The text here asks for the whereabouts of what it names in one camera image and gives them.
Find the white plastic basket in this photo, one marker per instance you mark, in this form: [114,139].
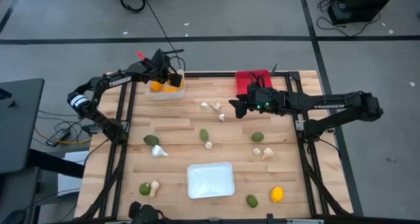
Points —
[210,181]

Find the red plastic tab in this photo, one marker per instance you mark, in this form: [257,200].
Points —
[140,55]

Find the red plastic basket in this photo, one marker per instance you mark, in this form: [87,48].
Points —
[244,77]

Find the black chair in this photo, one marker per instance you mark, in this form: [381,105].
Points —
[13,217]

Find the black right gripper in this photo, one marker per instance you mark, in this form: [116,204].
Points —
[262,99]

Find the clear plastic basket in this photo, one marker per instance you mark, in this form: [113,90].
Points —
[154,95]

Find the green avocado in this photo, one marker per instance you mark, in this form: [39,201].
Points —
[151,140]
[252,201]
[144,189]
[257,137]
[203,135]

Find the black aluminium frame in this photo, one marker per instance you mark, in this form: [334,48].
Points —
[210,74]

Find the black power adapter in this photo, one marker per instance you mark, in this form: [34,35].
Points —
[59,136]

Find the black equipment cabinet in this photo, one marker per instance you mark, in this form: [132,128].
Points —
[357,4]

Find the large white garlic bulb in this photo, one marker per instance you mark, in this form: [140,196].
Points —
[158,150]

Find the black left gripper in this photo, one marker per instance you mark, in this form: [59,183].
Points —
[160,64]

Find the silver metal bracket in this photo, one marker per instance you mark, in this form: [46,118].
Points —
[299,125]

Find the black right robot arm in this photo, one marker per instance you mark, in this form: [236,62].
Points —
[328,104]

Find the black rounded object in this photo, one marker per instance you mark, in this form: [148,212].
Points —
[144,214]

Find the white board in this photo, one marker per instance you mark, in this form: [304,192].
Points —
[70,181]

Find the grey desk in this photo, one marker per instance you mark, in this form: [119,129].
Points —
[19,125]

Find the black desk base bar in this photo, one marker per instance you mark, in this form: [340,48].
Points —
[55,163]

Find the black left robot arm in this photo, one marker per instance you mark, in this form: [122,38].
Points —
[119,79]

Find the orange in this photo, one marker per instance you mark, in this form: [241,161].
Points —
[156,86]
[169,90]

